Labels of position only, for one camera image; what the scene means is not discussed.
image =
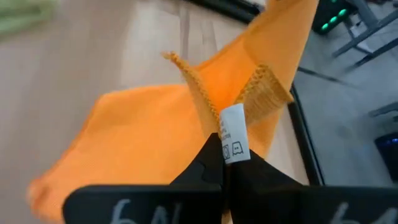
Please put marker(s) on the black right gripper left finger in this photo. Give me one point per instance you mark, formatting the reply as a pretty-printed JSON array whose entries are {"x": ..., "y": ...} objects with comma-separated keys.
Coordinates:
[{"x": 155, "y": 205}]

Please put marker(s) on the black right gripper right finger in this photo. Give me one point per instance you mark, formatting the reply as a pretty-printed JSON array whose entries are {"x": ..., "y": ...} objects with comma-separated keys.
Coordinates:
[{"x": 295, "y": 205}]

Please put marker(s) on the orange microfiber towel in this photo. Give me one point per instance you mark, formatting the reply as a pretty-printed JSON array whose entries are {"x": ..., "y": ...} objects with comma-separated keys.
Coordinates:
[{"x": 140, "y": 130}]

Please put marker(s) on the pale green microfiber towel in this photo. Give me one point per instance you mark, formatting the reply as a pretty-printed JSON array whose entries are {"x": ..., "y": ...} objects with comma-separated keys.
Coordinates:
[{"x": 21, "y": 15}]

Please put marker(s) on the black device blue light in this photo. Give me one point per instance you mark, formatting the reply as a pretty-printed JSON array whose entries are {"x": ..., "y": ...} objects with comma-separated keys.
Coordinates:
[{"x": 388, "y": 155}]

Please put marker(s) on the grey metal stand legs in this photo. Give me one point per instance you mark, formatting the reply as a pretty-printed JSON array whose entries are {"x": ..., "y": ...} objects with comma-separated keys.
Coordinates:
[{"x": 367, "y": 34}]

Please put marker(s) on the black device green lights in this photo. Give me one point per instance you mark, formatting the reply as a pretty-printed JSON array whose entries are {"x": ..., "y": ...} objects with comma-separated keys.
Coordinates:
[{"x": 329, "y": 15}]

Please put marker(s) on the black metal table frame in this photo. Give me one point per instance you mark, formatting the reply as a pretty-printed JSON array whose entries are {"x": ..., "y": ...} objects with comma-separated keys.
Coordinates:
[{"x": 306, "y": 140}]

